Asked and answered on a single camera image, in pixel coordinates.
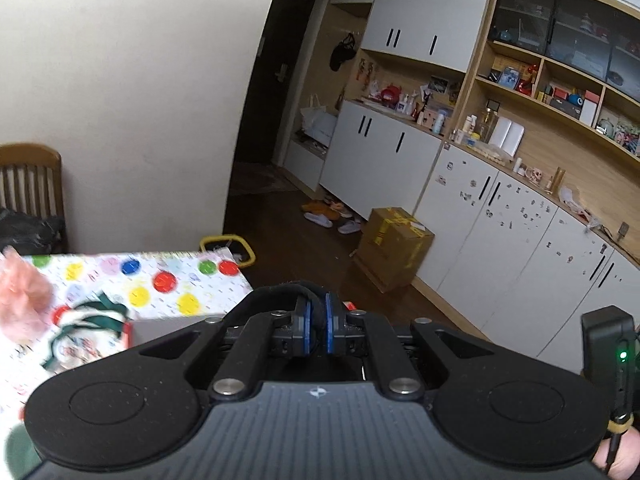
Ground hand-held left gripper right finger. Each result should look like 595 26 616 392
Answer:
325 294 502 402

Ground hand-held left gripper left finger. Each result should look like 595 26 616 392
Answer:
142 296 315 402

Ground black face mask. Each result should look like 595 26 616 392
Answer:
226 282 349 322

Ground red cardboard box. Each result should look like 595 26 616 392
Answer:
121 300 358 356

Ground person's right hand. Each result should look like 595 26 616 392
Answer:
592 427 640 480

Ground yellow rimmed bin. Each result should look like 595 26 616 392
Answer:
199 233 257 267

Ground brown cardboard box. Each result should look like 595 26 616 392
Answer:
353 207 436 294

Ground orange slippers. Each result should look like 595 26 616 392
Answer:
301 200 346 215

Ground balloon printed tablecloth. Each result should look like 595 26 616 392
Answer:
0 252 254 463

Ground white shopping bag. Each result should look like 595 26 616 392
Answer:
298 93 339 147

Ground printed bowl with green trim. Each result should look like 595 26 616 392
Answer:
42 292 133 377

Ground dark door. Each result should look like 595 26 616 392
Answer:
227 0 327 197

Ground black hanging bag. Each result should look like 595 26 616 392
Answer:
328 32 359 72

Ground pink ruffled pouch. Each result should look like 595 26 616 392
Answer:
0 247 54 342

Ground black plastic bag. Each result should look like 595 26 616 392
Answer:
0 206 66 256

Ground wooden chair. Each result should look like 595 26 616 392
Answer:
0 143 67 254

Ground green ceramic cup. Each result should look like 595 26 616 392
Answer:
2 422 44 480

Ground black cable with yellow band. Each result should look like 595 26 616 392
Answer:
602 412 634 476

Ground white and wood wall cabinet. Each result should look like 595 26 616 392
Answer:
280 0 640 376

